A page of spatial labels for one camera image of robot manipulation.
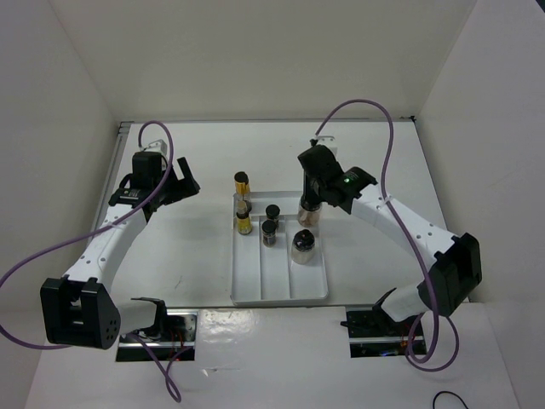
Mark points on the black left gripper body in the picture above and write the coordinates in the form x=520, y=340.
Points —
x=163, y=192

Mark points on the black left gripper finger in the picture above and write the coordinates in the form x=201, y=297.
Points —
x=150, y=208
x=179, y=189

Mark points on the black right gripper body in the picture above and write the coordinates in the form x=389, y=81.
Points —
x=322, y=198

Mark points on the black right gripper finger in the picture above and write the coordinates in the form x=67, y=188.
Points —
x=347, y=205
x=309, y=198

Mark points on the black top shaker brown spice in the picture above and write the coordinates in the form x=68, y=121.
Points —
x=308, y=215

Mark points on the black cap spice jar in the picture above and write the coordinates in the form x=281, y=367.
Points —
x=273, y=214
x=269, y=233

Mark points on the black top shaker white spice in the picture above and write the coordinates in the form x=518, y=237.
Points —
x=303, y=247

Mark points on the black cap spice jar front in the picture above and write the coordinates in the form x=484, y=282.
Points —
x=269, y=233

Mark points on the yellow oil bottle tan cap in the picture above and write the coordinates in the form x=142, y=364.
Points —
x=244, y=225

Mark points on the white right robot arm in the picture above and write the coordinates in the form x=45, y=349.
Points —
x=452, y=264

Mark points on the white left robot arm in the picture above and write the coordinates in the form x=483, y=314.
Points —
x=77, y=307

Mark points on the gold capped glass grinder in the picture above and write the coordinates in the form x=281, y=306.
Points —
x=242, y=188

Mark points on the white plastic organizer tray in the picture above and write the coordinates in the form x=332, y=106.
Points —
x=268, y=276

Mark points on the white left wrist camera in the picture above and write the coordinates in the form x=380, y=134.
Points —
x=157, y=146

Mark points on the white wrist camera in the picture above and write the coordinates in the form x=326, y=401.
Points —
x=328, y=141
x=157, y=146

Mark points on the aluminium table edge rail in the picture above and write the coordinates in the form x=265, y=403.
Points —
x=112, y=173

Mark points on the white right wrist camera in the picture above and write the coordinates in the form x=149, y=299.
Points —
x=328, y=141

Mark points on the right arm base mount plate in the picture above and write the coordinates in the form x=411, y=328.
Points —
x=371, y=333

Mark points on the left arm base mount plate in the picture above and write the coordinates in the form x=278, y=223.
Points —
x=175, y=340

